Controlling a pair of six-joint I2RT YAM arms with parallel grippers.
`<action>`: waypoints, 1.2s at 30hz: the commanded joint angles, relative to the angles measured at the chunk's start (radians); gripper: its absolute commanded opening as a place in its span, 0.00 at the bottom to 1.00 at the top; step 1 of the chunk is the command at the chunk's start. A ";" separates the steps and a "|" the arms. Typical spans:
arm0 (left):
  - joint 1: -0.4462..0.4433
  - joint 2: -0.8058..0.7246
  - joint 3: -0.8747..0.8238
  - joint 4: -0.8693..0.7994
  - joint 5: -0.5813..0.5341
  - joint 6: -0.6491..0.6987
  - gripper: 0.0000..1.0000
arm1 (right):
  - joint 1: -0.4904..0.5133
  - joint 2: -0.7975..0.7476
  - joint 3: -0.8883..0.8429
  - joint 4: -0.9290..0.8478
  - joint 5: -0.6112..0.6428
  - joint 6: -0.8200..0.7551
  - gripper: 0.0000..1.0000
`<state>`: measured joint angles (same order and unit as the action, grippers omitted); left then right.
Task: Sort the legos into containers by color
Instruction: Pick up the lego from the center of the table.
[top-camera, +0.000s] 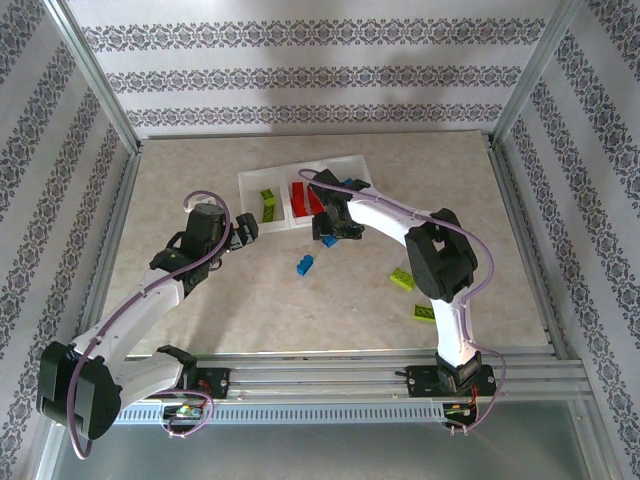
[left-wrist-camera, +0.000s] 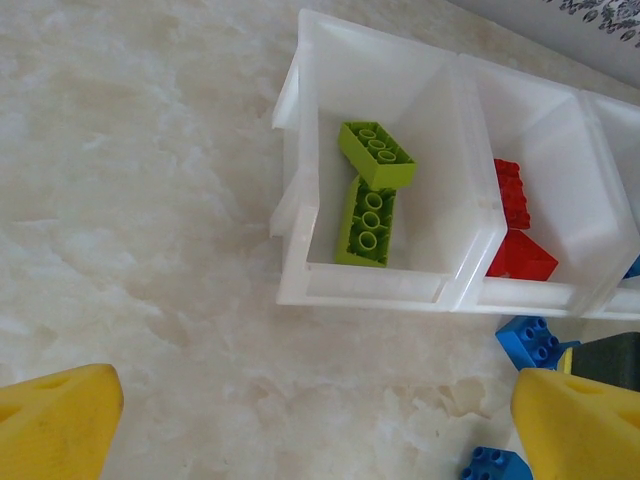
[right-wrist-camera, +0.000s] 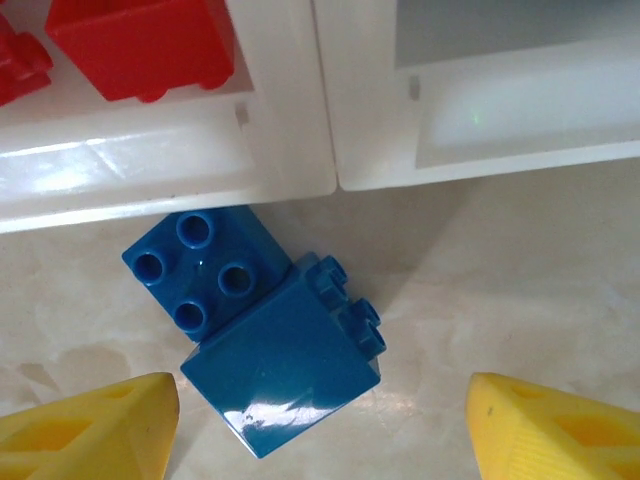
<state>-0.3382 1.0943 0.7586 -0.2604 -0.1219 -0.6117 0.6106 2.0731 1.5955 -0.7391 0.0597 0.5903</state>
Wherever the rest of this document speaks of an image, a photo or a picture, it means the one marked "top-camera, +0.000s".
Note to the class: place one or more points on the aluminium right side rail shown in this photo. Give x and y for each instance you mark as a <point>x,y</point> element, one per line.
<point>519,215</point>

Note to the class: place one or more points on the left small controller board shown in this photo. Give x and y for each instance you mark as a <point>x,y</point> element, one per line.
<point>182,411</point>

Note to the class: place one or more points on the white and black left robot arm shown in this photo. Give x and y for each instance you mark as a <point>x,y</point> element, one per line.
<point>135,315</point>

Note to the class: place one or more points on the small controller board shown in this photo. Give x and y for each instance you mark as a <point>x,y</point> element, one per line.
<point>182,411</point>
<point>457,411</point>

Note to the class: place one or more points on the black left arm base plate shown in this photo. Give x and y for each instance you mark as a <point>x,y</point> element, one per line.
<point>220,382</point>

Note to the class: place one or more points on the right small controller board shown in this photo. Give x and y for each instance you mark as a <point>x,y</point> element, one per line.
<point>457,411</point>

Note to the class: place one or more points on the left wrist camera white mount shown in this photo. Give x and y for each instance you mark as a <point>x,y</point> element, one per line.
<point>204,200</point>

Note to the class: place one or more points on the aluminium frame post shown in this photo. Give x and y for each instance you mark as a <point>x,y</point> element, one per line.
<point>92,70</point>
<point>534,70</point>

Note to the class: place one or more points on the aluminium right frame post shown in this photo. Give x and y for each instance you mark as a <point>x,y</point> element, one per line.
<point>534,70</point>

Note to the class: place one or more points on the white three-compartment plastic container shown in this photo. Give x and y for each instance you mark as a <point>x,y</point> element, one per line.
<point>272,227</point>

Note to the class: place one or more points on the green lego plate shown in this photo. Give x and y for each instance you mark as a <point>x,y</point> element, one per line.
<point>267,195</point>
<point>270,213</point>
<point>402,278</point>
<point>423,313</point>

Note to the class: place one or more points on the aluminium front frame rail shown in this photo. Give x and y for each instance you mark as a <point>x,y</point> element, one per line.
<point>320,375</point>

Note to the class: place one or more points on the grey metal shelf panel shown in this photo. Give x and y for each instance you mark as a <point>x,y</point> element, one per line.
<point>320,455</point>

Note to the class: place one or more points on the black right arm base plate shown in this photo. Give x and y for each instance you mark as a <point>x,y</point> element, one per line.
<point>417,382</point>

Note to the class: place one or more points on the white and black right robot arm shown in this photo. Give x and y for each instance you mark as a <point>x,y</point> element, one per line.
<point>385,212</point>

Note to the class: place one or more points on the aluminium left side rail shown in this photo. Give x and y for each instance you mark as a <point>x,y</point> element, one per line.
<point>107,240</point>

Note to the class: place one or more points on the large blue lego brick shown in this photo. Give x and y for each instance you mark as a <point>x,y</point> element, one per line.
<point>329,242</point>

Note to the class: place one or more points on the aluminium left frame post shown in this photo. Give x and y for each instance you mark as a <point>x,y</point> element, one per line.
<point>92,70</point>

